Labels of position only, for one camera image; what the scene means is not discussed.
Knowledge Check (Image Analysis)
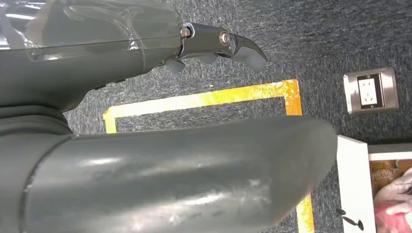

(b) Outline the yellow floor tape outline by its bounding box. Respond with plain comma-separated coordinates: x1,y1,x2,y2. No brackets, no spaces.
103,79,315,233

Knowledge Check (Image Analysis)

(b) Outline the silver floor socket box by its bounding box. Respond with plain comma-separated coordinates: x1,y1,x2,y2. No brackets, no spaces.
343,67,400,116

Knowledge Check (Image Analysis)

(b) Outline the red soft item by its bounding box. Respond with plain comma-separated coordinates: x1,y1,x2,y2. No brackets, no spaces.
375,205,412,233

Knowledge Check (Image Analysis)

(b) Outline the white desk panel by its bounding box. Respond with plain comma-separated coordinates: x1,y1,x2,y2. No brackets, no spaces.
336,135,412,233

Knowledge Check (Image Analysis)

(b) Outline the ribbed grey left arm sleeve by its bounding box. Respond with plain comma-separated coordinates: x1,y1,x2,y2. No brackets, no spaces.
0,106,73,137

